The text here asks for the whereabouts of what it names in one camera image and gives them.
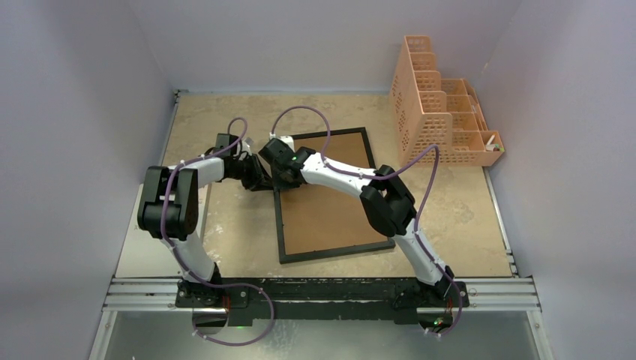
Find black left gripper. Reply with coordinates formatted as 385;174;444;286
230;154;275;192

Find black picture frame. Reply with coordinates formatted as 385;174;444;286
271;127;397;266

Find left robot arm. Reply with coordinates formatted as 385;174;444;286
137;133;273;307

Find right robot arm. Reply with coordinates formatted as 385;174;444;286
259;137;461;305

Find white sheet on table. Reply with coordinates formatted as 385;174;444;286
115;184;182;278

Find orange plastic organizer basket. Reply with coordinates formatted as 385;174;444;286
389;35;505;167

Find small items in organizer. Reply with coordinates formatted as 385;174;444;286
484;133;504;152

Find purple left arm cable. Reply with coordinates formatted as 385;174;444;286
161;116;275;348

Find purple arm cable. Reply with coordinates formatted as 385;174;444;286
161;116;275;348
268;105;464;339

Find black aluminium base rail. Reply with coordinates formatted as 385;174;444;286
103;277;541;329

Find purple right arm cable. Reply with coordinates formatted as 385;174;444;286
268;105;464;339

